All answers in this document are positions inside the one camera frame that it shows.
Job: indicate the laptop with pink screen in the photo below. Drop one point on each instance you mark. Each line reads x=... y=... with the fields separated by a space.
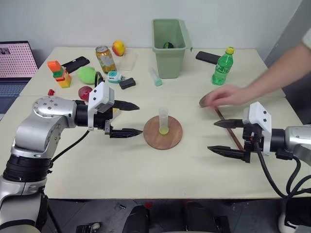
x=14 y=60

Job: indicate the golden drink can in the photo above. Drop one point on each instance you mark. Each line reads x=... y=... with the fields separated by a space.
x=105 y=60

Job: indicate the green toy fruit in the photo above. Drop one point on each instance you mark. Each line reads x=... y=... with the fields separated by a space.
x=86 y=75

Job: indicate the teal item in clear pack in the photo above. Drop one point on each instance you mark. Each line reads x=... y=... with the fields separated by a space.
x=156 y=78

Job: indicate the green plastic bin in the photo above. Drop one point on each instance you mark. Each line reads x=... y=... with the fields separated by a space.
x=167 y=63

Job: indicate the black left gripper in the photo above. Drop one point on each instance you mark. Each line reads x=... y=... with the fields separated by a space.
x=100 y=121

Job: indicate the dark green round object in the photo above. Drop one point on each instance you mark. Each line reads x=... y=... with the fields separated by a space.
x=168 y=45

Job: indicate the clear tube with yellow liquid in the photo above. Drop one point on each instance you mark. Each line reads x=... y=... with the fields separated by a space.
x=163 y=121

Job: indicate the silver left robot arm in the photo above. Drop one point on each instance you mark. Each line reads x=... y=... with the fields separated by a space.
x=43 y=121

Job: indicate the red toy apple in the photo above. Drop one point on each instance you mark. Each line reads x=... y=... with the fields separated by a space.
x=84 y=93

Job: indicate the small yellow object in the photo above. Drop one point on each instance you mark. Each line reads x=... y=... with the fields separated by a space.
x=116 y=112

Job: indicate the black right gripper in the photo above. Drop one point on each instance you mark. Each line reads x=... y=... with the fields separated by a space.
x=251 y=139

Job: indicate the dark rounded shape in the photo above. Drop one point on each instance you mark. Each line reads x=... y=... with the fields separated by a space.
x=136 y=219

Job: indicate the small black box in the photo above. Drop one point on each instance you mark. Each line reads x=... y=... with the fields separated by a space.
x=127 y=83

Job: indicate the black wheeled floor base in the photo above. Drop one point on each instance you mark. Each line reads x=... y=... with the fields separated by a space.
x=87 y=228

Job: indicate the black smartphone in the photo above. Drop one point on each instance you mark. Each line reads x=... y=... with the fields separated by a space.
x=75 y=64
x=206 y=57

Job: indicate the orange green toy block stack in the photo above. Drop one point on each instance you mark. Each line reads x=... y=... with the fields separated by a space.
x=62 y=76

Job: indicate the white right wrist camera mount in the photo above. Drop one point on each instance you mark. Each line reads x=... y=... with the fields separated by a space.
x=258 y=116

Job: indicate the teal white small device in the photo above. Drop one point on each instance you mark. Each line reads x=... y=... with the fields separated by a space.
x=113 y=77

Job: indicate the green plastic soda bottle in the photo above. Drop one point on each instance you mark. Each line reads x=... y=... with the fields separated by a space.
x=222 y=68

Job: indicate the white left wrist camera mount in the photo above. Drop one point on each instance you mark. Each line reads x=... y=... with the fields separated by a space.
x=100 y=95

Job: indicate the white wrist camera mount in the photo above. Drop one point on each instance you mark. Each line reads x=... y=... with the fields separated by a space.
x=100 y=95
x=258 y=116

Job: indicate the small red block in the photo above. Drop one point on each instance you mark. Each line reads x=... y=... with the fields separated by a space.
x=51 y=92

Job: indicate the white black rounded shape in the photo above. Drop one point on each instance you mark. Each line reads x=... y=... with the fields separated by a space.
x=295 y=218

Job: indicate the round wooden coaster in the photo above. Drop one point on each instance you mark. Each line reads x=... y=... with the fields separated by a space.
x=170 y=138

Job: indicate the brown wooden spoon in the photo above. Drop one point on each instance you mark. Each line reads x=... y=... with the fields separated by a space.
x=230 y=133

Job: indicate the person's bare forearm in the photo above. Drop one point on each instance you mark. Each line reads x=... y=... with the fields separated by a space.
x=279 y=77

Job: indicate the yellow red toy fruit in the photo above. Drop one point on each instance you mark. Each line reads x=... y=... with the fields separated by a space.
x=118 y=48

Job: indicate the person's bare hand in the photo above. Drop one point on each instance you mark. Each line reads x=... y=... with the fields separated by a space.
x=230 y=95

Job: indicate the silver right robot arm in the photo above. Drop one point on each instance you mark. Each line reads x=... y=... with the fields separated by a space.
x=298 y=138

